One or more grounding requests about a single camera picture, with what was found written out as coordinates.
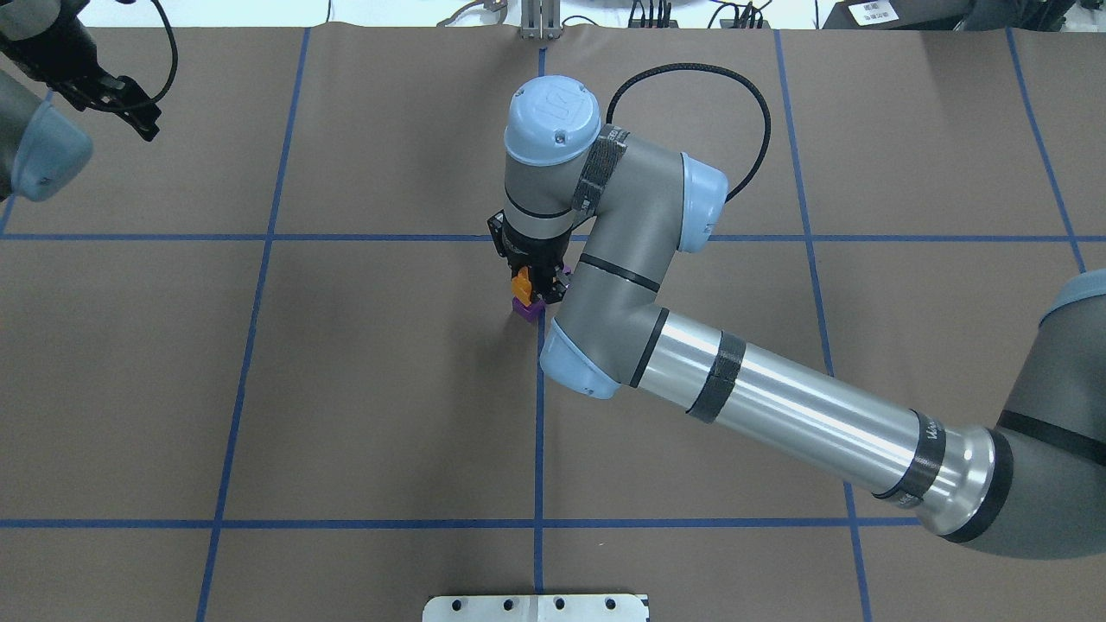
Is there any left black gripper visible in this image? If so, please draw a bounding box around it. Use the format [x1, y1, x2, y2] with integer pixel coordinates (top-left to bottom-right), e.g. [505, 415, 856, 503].
[3, 17, 161, 142]

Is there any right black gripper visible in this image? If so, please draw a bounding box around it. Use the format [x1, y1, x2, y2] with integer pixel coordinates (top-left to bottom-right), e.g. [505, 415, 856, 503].
[503, 232, 568, 305]

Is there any orange trapezoid block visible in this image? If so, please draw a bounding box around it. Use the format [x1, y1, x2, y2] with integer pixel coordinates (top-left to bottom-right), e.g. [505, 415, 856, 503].
[511, 265, 534, 305]

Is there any purple trapezoid block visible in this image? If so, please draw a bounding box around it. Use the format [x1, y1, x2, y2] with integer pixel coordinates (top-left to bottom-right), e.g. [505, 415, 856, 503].
[511, 265, 572, 322]

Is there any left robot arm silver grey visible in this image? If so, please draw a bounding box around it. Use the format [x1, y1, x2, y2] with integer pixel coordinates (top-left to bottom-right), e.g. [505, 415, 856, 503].
[1, 1, 179, 203]

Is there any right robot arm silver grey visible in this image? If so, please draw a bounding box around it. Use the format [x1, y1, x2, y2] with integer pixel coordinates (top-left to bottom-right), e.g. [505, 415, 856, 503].
[487, 75, 1105, 560]

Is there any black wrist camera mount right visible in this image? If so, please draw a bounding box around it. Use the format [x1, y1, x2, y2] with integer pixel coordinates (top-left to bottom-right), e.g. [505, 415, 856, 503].
[486, 210, 508, 258]

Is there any aluminium frame post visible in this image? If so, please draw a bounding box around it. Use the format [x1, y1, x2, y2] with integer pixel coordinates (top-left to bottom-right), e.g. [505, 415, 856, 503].
[518, 0, 563, 40]

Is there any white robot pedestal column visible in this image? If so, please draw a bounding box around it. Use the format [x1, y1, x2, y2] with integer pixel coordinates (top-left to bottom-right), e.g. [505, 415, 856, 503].
[422, 593, 651, 621]

